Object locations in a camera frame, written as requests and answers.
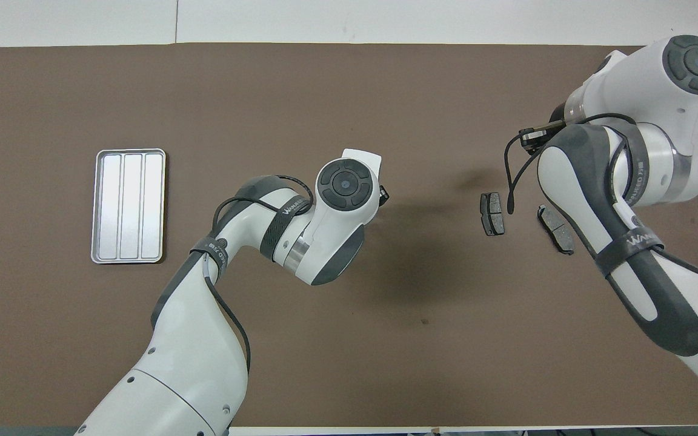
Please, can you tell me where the long dark brake pad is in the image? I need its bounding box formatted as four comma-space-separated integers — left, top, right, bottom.
537, 205, 576, 256

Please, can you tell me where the silver metal tray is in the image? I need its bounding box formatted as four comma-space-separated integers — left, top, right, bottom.
90, 148, 167, 265

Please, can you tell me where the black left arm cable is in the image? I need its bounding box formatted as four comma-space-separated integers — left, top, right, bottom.
207, 176, 314, 373

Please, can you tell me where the short dark brake pad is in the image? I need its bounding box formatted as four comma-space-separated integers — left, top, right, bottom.
480, 192, 505, 237

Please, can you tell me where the brown table mat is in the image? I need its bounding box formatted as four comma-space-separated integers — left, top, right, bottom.
0, 42, 698, 428

